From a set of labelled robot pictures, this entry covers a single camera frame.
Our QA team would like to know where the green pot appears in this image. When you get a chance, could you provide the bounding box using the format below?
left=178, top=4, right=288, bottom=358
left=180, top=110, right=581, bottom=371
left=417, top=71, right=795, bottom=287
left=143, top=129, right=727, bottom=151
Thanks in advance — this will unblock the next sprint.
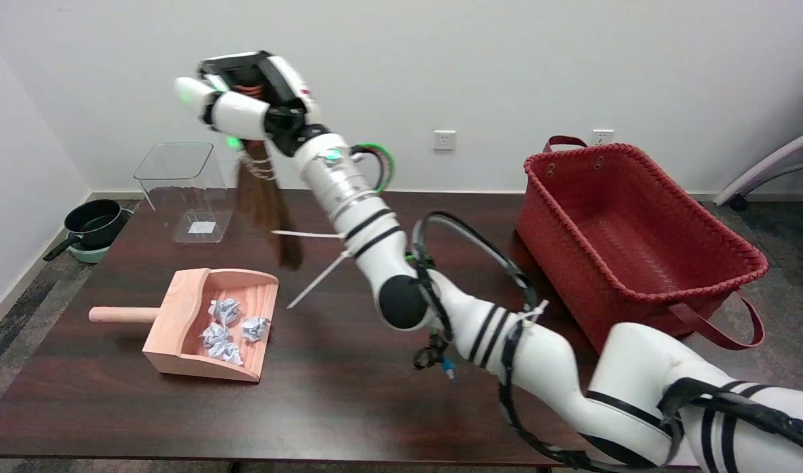
left=68, top=209, right=135, bottom=264

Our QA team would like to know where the black frying pan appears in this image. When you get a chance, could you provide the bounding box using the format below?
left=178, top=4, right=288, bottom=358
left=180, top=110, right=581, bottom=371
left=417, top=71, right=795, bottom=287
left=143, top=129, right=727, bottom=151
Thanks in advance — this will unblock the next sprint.
left=43, top=199, right=127, bottom=262

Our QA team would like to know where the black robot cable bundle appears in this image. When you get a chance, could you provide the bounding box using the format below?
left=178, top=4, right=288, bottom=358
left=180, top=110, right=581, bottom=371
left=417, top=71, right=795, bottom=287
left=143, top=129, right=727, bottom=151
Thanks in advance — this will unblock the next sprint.
left=408, top=210, right=803, bottom=473

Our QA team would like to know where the crumpled paper ball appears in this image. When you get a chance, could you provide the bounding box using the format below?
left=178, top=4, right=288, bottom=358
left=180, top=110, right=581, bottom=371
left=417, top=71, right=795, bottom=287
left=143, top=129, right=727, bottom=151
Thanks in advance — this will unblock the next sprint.
left=200, top=322, right=230, bottom=349
left=208, top=298, right=242, bottom=327
left=208, top=341, right=244, bottom=367
left=241, top=316, right=271, bottom=343

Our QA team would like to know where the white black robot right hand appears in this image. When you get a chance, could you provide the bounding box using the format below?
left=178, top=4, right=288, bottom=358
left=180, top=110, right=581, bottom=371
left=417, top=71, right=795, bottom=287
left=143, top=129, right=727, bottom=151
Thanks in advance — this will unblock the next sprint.
left=175, top=51, right=331, bottom=158

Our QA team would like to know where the small brown bristle broom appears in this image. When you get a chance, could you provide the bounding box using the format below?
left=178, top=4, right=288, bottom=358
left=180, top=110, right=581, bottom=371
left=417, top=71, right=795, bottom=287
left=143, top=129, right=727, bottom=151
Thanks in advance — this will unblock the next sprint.
left=234, top=81, right=305, bottom=271

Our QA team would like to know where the green wrist cable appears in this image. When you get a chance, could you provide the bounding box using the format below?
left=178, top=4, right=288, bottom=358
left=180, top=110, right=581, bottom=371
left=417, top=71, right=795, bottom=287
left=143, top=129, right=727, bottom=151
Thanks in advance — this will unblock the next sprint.
left=350, top=143, right=396, bottom=194

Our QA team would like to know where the red woven basket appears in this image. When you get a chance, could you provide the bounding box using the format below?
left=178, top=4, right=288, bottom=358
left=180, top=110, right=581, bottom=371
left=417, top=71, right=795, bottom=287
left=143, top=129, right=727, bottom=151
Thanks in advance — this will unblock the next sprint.
left=515, top=135, right=770, bottom=355

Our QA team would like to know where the clear plastic bin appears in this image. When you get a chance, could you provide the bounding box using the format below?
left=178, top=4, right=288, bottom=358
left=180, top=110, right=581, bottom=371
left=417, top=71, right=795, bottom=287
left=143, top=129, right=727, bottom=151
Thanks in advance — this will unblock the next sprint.
left=133, top=143, right=234, bottom=245

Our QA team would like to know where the wooden dustpan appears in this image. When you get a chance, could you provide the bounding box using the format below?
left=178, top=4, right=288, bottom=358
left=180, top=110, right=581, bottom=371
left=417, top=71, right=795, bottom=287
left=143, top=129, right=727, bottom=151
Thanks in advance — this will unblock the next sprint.
left=89, top=267, right=280, bottom=383

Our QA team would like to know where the grey office chair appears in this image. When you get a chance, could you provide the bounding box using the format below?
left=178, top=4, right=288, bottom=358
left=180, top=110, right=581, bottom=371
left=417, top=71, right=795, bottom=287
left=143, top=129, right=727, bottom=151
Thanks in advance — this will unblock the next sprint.
left=712, top=125, right=803, bottom=212

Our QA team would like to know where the white zip tie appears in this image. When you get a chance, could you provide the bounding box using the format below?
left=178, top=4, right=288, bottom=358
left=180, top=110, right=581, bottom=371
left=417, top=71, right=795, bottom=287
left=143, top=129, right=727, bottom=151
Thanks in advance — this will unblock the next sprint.
left=287, top=250, right=352, bottom=309
left=271, top=229, right=347, bottom=239

